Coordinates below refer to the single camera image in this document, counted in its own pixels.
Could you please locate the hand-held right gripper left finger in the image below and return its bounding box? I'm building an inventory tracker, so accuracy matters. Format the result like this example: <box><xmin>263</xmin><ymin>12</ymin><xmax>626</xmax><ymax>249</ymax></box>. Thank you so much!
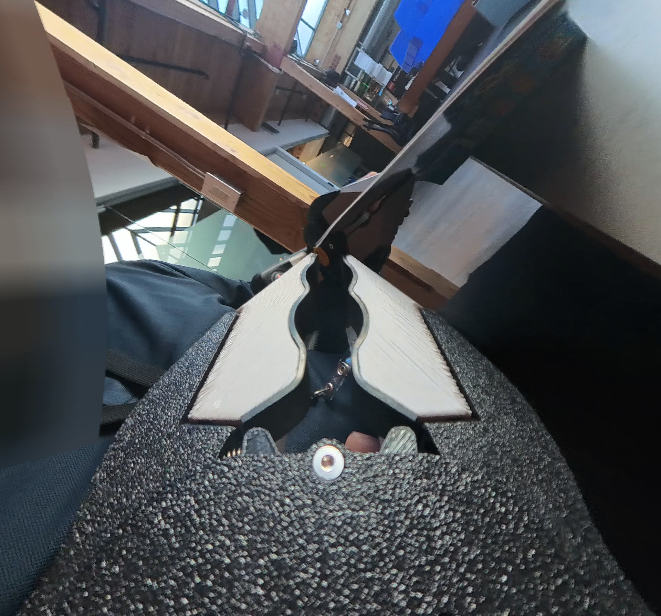
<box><xmin>188</xmin><ymin>253</ymin><xmax>317</xmax><ymax>426</ymax></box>

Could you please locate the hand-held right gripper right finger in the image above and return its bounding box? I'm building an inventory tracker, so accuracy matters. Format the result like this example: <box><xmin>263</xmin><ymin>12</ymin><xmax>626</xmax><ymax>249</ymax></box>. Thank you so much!
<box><xmin>345</xmin><ymin>255</ymin><xmax>473</xmax><ymax>423</ymax></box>

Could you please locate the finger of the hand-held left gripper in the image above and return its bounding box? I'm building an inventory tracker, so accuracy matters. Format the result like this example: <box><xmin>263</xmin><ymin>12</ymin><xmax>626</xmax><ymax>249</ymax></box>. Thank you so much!
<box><xmin>356</xmin><ymin>179</ymin><xmax>414</xmax><ymax>272</ymax></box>
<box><xmin>305</xmin><ymin>194</ymin><xmax>342</xmax><ymax>252</ymax></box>

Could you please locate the toy instruction booklet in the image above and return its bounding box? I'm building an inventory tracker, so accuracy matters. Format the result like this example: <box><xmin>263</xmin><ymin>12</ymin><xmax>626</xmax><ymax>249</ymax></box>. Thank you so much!
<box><xmin>305</xmin><ymin>0</ymin><xmax>589</xmax><ymax>265</ymax></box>

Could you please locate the person's torso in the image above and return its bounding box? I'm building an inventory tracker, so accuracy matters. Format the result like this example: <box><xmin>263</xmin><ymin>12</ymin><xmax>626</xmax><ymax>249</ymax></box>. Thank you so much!
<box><xmin>0</xmin><ymin>260</ymin><xmax>362</xmax><ymax>616</ymax></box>

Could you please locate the metal lanyard clip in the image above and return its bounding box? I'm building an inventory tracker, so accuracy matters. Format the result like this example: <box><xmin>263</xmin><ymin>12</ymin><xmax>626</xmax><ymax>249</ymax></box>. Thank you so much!
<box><xmin>311</xmin><ymin>353</ymin><xmax>358</xmax><ymax>400</ymax></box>

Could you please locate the black lanyard strap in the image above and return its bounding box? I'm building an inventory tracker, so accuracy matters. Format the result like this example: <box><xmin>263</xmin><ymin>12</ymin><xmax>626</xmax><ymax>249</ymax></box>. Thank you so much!
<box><xmin>101</xmin><ymin>353</ymin><xmax>174</xmax><ymax>423</ymax></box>

